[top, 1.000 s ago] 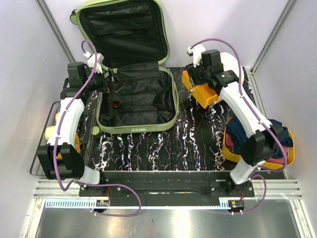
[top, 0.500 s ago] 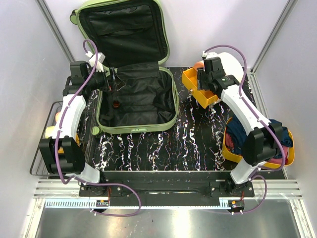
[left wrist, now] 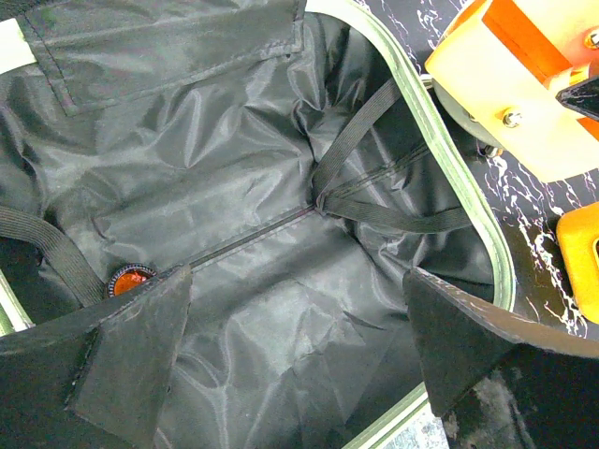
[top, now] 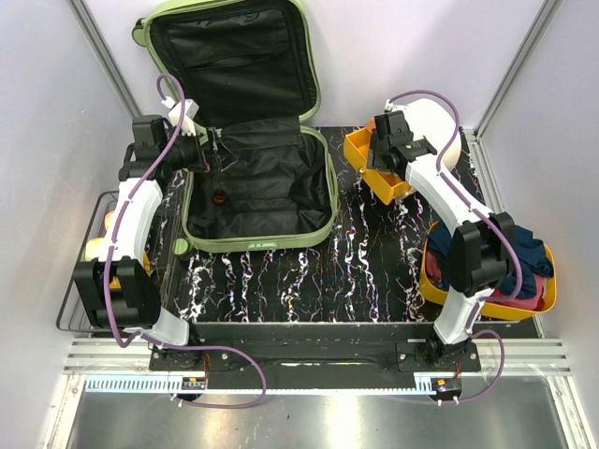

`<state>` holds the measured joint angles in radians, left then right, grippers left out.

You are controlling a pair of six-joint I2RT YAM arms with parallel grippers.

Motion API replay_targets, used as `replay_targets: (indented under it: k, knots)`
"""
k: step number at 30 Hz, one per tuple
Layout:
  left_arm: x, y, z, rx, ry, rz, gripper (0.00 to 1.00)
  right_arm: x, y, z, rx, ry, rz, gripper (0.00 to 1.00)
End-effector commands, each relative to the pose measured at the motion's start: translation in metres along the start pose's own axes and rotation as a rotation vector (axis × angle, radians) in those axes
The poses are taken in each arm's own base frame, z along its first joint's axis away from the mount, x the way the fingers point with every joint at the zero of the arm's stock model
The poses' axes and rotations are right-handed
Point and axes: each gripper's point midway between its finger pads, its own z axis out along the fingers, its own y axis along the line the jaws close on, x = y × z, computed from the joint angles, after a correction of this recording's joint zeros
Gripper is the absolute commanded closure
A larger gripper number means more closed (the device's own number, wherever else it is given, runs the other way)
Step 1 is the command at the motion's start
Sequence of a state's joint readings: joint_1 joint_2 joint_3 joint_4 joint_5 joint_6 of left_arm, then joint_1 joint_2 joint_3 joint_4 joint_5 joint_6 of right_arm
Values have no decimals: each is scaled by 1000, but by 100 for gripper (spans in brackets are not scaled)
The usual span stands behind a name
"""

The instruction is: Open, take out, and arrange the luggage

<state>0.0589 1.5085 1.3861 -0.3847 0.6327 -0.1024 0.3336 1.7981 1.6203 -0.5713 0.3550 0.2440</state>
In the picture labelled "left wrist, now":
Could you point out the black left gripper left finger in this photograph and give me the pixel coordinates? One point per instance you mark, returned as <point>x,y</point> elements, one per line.
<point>97,377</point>

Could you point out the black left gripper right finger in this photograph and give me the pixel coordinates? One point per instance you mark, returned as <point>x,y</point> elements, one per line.
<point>496,379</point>

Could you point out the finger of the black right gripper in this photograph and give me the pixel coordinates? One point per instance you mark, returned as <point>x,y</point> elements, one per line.
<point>582,97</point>

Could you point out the white orange drawer cabinet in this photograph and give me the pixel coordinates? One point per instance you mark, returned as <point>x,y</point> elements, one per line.
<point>504,62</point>

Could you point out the orange plastic basket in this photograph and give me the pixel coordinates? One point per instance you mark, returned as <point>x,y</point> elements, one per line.
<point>577,233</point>

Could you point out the green hard-shell suitcase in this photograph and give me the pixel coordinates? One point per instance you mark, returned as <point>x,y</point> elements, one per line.
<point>288,153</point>

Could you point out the small brown bottle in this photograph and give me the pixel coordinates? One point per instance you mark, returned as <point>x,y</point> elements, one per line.
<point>128,277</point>

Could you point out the black marble pattern mat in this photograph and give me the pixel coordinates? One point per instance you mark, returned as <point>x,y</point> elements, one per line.
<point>526,209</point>

